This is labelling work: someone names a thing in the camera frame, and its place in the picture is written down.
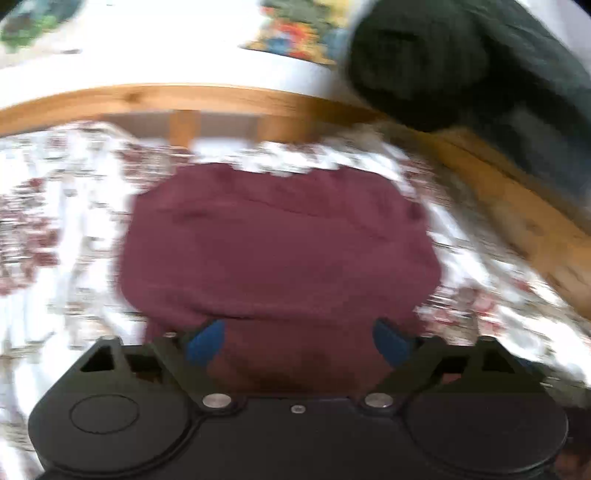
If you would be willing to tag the maroon garment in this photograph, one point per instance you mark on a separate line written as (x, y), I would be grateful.
(277, 249)

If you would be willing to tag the grey cloth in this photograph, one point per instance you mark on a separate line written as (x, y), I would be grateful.
(545, 157)

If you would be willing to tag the black cloth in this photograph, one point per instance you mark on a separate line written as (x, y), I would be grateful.
(415, 60)

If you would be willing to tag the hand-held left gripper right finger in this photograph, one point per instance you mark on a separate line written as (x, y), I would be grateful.
(390, 344)

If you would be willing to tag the floral white bedspread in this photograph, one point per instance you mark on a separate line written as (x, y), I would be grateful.
(51, 277)

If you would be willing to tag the green wall poster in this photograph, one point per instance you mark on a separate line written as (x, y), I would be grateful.
(32, 23)

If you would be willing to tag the wooden bed frame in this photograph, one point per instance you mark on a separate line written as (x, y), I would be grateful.
(138, 98)

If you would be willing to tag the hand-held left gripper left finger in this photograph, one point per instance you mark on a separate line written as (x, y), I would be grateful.
(206, 342)

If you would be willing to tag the colourful wall poster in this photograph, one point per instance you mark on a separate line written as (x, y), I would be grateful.
(295, 37)

